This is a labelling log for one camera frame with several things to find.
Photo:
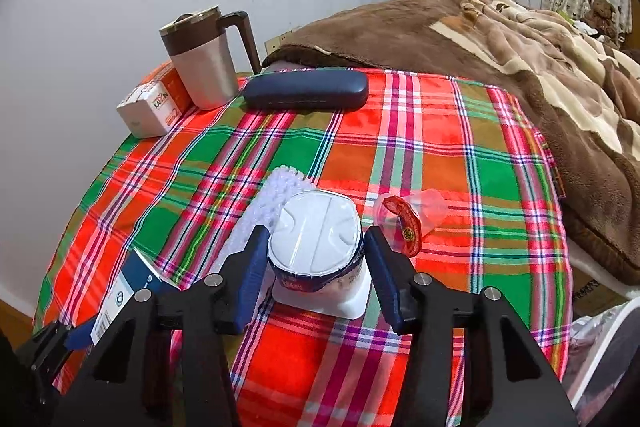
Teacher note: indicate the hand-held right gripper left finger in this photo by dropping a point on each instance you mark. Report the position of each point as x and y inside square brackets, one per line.
[252, 282]

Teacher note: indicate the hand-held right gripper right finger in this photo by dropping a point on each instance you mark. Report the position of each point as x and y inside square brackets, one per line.
[387, 287]

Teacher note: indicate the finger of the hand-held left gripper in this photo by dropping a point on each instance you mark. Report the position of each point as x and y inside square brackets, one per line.
[80, 334]

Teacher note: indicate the white and blue medicine box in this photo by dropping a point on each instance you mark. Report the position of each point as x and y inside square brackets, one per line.
[130, 292]

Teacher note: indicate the white yogurt cup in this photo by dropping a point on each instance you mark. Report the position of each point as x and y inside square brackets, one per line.
[315, 232]

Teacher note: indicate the white foam fruit net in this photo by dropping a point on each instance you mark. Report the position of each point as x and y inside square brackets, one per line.
[275, 197]

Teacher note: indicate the white bin with plastic bag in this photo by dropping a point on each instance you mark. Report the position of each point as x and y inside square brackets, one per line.
[610, 357]

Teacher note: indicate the clear jelly cup red lid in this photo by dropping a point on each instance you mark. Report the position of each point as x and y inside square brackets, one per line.
[405, 222]

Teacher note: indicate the red green plaid tablecloth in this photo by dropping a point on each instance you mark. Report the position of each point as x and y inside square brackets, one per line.
[425, 147]

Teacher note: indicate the navy glasses case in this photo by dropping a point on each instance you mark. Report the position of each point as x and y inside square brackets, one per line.
[305, 89]

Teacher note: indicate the white and orange tissue box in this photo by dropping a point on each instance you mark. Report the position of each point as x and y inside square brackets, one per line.
[145, 112]

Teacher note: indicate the brown and steel mug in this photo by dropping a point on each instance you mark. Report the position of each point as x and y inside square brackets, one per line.
[205, 67]

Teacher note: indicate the brown patterned blanket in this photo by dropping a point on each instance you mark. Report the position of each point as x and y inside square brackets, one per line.
[575, 107]

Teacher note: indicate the brown teddy bear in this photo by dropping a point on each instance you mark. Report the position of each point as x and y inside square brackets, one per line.
[602, 12]

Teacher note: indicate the beige wall socket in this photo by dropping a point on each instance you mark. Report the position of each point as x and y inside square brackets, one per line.
[274, 43]

